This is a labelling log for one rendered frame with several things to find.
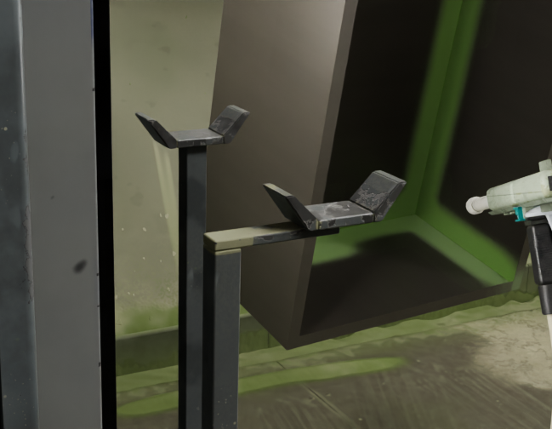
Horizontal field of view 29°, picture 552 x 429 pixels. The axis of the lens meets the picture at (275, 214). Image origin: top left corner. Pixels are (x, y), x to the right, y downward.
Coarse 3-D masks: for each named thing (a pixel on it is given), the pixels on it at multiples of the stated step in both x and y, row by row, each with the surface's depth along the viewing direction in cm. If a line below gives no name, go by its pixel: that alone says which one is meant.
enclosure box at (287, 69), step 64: (256, 0) 185; (320, 0) 170; (384, 0) 216; (448, 0) 226; (512, 0) 216; (256, 64) 189; (320, 64) 173; (384, 64) 224; (448, 64) 234; (512, 64) 219; (256, 128) 192; (320, 128) 175; (384, 128) 233; (448, 128) 237; (512, 128) 221; (256, 192) 195; (320, 192) 181; (448, 192) 241; (256, 256) 199; (320, 256) 227; (384, 256) 231; (448, 256) 235; (512, 256) 227; (320, 320) 205; (384, 320) 207
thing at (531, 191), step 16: (544, 160) 156; (528, 176) 159; (544, 176) 152; (496, 192) 176; (512, 192) 168; (528, 192) 159; (544, 192) 153; (480, 208) 193; (496, 208) 178; (512, 208) 169; (528, 208) 162; (544, 208) 161; (528, 224) 164; (544, 224) 163; (528, 240) 165; (544, 240) 162; (544, 256) 162; (544, 272) 162; (544, 288) 162; (544, 304) 162
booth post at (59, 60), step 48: (48, 0) 106; (48, 48) 108; (48, 96) 109; (48, 144) 111; (48, 192) 112; (96, 192) 115; (48, 240) 114; (96, 240) 116; (48, 288) 115; (96, 288) 118; (48, 336) 117; (96, 336) 120; (48, 384) 118; (96, 384) 121
